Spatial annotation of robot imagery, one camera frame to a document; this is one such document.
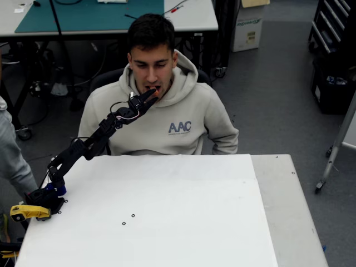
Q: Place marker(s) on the white workbench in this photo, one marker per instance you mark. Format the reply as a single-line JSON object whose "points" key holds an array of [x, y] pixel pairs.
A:
{"points": [[194, 19]]}

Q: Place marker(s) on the seated man in beige hoodie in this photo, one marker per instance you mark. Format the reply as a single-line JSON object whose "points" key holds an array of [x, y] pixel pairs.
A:
{"points": [[167, 119]]}

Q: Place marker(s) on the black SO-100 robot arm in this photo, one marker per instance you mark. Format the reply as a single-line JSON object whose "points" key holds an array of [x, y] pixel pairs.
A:
{"points": [[72, 153]]}

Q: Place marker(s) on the orange food piece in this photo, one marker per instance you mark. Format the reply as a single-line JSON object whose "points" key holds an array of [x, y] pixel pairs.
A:
{"points": [[156, 92]]}

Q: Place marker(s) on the grey caster wheel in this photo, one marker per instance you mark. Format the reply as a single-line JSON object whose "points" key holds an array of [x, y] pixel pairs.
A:
{"points": [[24, 134]]}

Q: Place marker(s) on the black drawer cart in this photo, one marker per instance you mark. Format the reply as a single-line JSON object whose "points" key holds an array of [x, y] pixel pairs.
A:
{"points": [[331, 25]]}

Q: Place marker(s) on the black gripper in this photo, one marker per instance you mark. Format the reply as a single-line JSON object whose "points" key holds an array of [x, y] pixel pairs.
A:
{"points": [[141, 102]]}

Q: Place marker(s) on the yellow clamp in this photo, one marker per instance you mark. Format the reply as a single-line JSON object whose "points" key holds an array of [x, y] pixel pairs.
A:
{"points": [[29, 212]]}

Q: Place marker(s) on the red screwdriver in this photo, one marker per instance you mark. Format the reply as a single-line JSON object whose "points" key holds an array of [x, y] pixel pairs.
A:
{"points": [[175, 10]]}

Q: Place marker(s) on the workbench caster wheel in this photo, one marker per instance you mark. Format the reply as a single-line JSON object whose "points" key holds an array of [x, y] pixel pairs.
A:
{"points": [[220, 73]]}

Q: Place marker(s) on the white cardboard box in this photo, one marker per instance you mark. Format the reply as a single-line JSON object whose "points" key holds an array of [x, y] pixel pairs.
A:
{"points": [[249, 30]]}

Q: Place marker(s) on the black storage bin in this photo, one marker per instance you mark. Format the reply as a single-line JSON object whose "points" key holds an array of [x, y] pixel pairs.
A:
{"points": [[331, 94]]}

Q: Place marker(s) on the standing person in grey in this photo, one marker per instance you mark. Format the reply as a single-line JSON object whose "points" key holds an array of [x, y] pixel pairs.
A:
{"points": [[9, 150]]}

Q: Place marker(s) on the small white camera board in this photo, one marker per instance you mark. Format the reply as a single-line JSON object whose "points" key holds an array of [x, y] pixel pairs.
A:
{"points": [[131, 94]]}

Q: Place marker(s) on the green cutting mat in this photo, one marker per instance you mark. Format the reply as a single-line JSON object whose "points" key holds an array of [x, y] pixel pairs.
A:
{"points": [[91, 15]]}

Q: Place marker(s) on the white table sheet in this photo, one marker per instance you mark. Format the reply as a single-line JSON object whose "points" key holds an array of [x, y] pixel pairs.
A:
{"points": [[180, 208]]}

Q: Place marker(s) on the yellow black hand tool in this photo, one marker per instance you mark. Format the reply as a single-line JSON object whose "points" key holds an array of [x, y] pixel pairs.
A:
{"points": [[8, 253]]}

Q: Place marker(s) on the black office chair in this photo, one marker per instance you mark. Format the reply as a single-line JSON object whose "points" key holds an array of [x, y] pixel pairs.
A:
{"points": [[104, 78]]}

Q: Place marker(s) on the grey metal stand leg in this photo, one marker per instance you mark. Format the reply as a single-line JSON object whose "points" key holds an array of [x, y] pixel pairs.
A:
{"points": [[338, 142]]}

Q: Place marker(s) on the black stand pole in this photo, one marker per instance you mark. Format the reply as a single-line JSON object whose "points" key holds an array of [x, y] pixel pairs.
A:
{"points": [[65, 53]]}

